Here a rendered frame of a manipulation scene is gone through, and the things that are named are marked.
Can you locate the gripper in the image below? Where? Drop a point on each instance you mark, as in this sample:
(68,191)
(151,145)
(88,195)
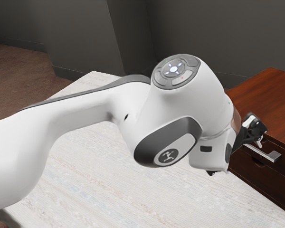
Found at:
(241,135)

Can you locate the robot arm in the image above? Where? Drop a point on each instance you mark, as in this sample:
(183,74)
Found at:
(85,118)

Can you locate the dark red-brown wooden drawer cabinet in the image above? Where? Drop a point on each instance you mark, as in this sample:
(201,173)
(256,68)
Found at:
(268,95)

